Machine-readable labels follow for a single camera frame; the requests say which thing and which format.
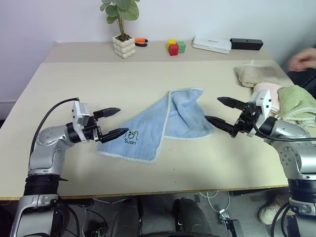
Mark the black rectangular box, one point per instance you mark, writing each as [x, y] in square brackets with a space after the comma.
[247, 44]

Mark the bystander bare hand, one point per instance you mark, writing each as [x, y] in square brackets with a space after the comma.
[302, 60]

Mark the yellow wooden cube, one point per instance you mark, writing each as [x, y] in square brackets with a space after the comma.
[171, 42]

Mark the green folded towel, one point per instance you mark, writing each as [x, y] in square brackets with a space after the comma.
[296, 98]

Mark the dark rounded shape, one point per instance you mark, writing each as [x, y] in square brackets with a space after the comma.
[128, 217]
[190, 214]

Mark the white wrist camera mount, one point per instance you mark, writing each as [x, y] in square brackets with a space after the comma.
[79, 113]
[264, 101]

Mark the pink folded towel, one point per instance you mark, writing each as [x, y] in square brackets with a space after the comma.
[267, 87]

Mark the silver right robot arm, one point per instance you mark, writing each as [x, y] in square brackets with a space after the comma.
[296, 158]

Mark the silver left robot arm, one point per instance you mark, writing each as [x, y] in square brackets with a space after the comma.
[44, 153]

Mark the white sneaker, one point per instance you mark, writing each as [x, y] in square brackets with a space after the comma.
[269, 212]

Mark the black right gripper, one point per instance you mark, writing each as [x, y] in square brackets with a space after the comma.
[248, 119]

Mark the green wooden cube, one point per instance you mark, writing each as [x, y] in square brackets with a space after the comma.
[182, 47]

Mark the white bubble plant pot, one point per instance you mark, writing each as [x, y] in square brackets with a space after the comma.
[124, 48]

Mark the red wooden cube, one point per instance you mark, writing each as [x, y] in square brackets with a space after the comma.
[173, 50]

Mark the metal clamp bracket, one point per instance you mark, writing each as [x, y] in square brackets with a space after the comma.
[228, 222]

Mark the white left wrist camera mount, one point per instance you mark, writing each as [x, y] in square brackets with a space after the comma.
[79, 113]

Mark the bystander dark clothing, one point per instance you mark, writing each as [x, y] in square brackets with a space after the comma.
[302, 79]

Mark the beige folded towel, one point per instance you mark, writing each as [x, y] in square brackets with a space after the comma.
[256, 74]

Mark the green artificial plant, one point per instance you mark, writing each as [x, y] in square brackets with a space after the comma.
[121, 11]

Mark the white flat box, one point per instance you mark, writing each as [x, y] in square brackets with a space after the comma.
[211, 44]

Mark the orange black pliers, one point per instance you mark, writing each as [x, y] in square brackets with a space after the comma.
[141, 40]

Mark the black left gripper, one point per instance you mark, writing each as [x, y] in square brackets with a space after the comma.
[92, 130]

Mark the light blue swan towel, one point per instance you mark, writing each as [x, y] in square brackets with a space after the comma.
[148, 128]

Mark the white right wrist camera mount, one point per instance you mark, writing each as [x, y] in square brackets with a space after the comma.
[264, 101]

